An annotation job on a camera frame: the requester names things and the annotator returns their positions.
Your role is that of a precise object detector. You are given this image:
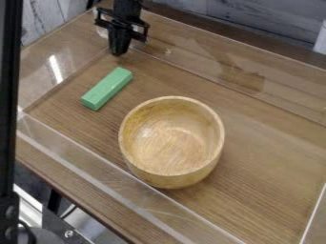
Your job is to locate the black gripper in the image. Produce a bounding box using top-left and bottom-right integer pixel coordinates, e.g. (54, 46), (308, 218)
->
(94, 0), (149, 56)

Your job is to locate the green rectangular block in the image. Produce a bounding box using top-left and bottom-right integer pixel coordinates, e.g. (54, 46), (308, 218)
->
(81, 67), (132, 111)

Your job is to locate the brown wooden bowl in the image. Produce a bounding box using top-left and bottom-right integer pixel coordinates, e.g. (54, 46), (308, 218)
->
(119, 96), (225, 189)

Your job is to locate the black vertical frame post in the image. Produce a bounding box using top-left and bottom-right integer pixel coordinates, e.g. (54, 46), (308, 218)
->
(0, 0), (22, 244)

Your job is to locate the clear acrylic front wall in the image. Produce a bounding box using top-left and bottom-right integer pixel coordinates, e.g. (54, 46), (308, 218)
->
(16, 114), (245, 244)

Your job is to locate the black metal mount plate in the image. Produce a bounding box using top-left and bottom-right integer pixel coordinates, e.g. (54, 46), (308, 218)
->
(41, 209), (94, 244)

